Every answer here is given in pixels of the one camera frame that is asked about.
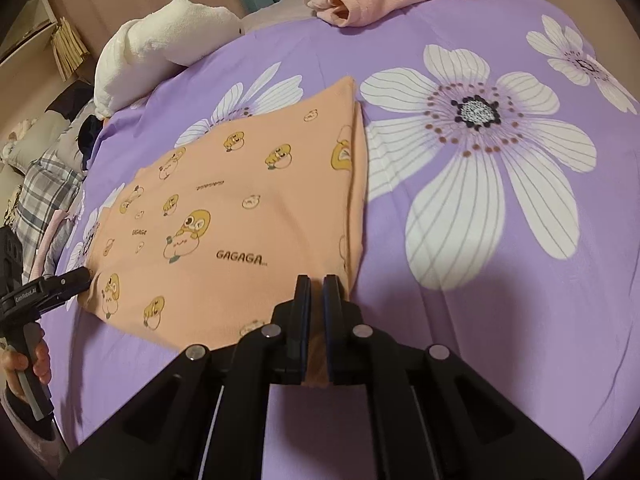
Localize person's left hand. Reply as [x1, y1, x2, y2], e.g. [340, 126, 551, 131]
[0, 341, 52, 402]

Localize row of thin books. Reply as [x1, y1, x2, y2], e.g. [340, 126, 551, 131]
[50, 16, 92, 81]

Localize grey garment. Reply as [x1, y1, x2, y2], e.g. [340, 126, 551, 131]
[52, 217, 83, 273]

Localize white plush blanket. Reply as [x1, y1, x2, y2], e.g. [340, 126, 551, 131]
[94, 0, 246, 117]

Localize orange cartoon print pants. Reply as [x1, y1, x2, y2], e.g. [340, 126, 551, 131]
[76, 76, 370, 391]

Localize beige grey pillow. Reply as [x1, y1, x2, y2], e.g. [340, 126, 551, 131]
[10, 105, 96, 171]

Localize white bookshelf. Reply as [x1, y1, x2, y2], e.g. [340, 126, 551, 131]
[0, 0, 93, 86]

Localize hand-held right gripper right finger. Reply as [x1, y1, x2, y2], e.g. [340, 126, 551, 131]
[322, 274, 586, 480]

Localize navy garment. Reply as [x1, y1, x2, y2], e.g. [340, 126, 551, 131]
[75, 115, 108, 171]

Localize dark cloth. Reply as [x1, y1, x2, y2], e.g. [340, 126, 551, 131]
[46, 80, 97, 117]

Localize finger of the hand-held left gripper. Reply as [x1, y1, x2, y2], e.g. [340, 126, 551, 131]
[40, 266, 94, 312]

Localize person's left forearm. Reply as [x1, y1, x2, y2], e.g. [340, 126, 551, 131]
[0, 385, 61, 466]

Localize plaid pillow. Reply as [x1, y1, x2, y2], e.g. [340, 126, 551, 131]
[12, 157, 86, 241]

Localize purple floral blanket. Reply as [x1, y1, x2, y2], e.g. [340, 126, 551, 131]
[35, 0, 640, 480]

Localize pink folded top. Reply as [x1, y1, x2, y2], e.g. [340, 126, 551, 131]
[30, 209, 68, 276]

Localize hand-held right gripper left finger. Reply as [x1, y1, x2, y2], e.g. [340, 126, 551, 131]
[59, 274, 313, 480]

